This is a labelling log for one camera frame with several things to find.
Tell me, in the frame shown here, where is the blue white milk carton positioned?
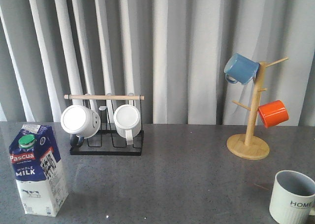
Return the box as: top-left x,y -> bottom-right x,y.
9,124 -> 68,217

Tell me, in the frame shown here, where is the cream HOME mug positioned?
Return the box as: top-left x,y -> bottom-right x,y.
269,170 -> 315,224

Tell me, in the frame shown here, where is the white ribbed mug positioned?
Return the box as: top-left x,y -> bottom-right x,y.
114,104 -> 141,145

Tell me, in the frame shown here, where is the grey pleated curtain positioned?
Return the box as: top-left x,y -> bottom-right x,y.
0,0 -> 315,126

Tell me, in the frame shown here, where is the white smiley face mug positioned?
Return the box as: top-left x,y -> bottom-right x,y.
61,105 -> 101,147

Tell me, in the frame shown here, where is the blue enamel mug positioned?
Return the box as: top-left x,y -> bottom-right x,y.
224,53 -> 259,85

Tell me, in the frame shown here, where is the wooden mug tree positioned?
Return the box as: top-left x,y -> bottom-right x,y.
226,57 -> 289,160

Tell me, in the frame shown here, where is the orange enamel mug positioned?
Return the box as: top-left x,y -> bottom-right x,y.
258,100 -> 289,128

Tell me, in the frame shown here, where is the black wire mug rack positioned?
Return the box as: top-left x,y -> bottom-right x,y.
64,94 -> 144,156

